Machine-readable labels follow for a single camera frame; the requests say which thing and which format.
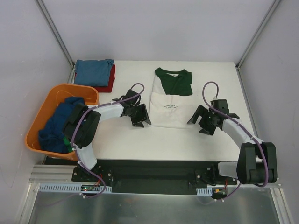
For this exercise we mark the folded red t-shirt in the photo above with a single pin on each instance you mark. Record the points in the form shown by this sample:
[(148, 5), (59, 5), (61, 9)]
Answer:
[(108, 88)]

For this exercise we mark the white and green t-shirt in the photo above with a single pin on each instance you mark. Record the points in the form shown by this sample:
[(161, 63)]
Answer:
[(171, 101)]

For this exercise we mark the bright green t-shirt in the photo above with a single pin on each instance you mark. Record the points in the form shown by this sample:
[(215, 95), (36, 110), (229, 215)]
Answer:
[(67, 144)]

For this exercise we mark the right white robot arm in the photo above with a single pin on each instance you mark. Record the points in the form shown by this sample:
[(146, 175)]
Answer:
[(257, 161)]

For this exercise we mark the folded light blue t-shirt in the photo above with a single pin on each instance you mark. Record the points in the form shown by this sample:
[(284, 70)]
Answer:
[(93, 72)]

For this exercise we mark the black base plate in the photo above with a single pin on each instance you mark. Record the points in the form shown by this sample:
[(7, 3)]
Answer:
[(204, 171)]

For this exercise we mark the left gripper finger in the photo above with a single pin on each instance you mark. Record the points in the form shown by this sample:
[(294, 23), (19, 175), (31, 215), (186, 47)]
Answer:
[(137, 123), (145, 116)]

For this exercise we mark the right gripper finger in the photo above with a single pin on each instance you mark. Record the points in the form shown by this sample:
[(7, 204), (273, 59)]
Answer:
[(200, 111), (207, 128)]

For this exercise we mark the left aluminium frame post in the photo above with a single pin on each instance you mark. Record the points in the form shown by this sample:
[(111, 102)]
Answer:
[(44, 11)]

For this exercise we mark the dark blue t-shirt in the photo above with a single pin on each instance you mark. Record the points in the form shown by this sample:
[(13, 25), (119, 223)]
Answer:
[(51, 136)]

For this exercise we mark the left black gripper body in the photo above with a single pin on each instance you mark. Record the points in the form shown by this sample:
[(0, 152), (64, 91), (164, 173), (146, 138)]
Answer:
[(138, 114)]

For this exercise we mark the orange plastic basket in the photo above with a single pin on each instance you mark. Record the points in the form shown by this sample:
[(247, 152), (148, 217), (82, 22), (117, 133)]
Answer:
[(56, 96)]

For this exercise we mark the right aluminium frame post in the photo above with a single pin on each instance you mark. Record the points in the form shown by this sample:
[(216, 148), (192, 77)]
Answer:
[(264, 22)]

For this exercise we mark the aluminium frame post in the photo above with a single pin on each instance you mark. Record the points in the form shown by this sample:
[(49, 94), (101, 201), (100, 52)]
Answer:
[(44, 11), (264, 22)]

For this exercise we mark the aluminium front rail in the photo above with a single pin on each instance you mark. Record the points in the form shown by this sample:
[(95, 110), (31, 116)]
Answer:
[(46, 172)]

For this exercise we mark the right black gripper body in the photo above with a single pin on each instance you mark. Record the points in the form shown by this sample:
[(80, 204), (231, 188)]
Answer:
[(208, 121)]

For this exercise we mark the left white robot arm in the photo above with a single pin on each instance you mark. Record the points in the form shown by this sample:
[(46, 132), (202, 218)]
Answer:
[(81, 126)]

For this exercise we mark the right white cable duct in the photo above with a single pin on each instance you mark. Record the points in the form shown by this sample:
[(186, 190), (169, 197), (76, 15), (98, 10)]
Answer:
[(204, 191)]

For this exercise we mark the white cable duct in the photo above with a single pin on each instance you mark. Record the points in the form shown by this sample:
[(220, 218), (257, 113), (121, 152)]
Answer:
[(73, 188), (204, 191)]

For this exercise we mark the left white cable duct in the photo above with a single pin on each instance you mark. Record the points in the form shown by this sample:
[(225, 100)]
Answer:
[(73, 188)]

